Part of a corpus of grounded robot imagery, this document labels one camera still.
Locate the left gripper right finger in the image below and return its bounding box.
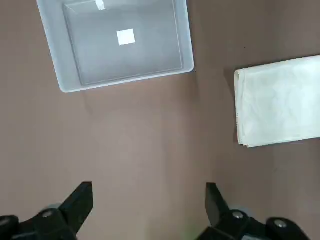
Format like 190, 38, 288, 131
197, 182, 315, 240

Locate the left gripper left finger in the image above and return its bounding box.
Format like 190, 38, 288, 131
0, 181, 94, 240

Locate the cream tablecloth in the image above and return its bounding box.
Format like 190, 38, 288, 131
234, 54, 320, 148

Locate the clear plastic box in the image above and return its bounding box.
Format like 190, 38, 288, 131
36, 0, 195, 94

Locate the white square sticker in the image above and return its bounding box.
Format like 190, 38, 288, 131
116, 28, 136, 46

